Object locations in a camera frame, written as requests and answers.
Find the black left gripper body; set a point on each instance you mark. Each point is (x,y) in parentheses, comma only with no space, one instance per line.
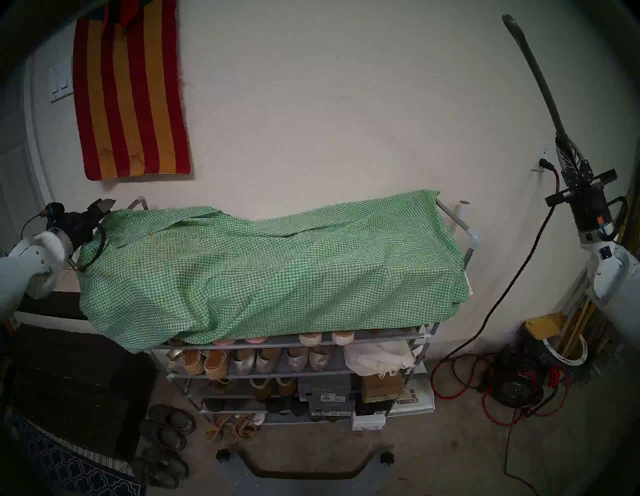
(80,227)

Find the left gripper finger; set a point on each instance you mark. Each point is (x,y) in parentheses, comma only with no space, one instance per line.
(109,206)
(97,205)

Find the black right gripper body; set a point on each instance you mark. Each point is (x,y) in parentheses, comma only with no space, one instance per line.
(592,207)

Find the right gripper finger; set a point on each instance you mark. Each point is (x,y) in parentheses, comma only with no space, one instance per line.
(581,165)
(566,162)

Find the long grey metal shoehorn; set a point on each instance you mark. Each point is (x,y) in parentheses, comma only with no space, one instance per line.
(537,75)

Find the green white gingham cloth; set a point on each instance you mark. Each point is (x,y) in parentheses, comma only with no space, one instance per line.
(235,280)

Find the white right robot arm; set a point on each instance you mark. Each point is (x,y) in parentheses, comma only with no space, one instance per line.
(617,285)

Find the grey robot base platform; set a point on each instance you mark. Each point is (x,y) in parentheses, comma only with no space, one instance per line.
(232,482)

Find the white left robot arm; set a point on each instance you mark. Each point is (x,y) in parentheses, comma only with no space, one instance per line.
(25,270)

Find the pink shoe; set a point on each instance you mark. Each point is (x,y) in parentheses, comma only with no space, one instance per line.
(224,342)
(256,340)

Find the silver flat shoe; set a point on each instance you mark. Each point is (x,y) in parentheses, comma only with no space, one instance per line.
(268,361)
(242,362)
(321,358)
(297,360)

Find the tan and dark shoe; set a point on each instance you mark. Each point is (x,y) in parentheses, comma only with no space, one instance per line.
(285,387)
(259,390)

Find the grey metal shoe rack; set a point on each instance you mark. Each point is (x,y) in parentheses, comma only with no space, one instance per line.
(280,375)

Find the white soled shoe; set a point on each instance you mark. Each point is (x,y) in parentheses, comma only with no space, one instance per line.
(343,338)
(310,339)

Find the cream cloth bag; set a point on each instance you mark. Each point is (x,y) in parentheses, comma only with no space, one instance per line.
(377,360)

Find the grey Vionic shoe box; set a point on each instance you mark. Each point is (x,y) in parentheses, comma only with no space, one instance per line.
(325,387)
(330,407)

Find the black shoe box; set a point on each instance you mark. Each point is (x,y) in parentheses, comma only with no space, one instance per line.
(371,407)

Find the yellow wooden stick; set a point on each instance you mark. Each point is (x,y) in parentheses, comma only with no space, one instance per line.
(577,320)

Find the yellow cardboard box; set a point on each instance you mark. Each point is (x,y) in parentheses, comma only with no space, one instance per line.
(544,326)

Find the dark bucket with white rim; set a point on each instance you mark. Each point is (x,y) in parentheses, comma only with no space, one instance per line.
(572,359)

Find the dark brown trunk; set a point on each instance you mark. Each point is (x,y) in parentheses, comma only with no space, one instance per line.
(75,385)

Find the tan espadrille sandal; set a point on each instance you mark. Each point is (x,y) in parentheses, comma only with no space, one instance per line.
(216,364)
(190,361)

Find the blue patterned rug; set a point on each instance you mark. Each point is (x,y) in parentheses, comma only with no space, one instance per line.
(65,467)

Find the flat white labelled box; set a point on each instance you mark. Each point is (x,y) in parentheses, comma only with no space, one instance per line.
(417,397)

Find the white sneaker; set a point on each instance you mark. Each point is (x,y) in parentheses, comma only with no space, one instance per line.
(256,419)

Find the black base knob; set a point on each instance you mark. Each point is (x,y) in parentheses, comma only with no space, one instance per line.
(223,456)
(387,458)

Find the brown cardboard box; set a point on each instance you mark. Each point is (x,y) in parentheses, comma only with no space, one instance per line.
(381,388)

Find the small white box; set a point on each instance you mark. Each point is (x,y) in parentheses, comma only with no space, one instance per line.
(368,422)

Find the white wall outlet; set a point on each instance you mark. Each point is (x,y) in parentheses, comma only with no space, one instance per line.
(537,152)

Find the red yellow striped wall rug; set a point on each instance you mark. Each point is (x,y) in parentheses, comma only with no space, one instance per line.
(132,100)

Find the white light switch plate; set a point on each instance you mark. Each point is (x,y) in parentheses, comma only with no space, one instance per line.
(61,80)

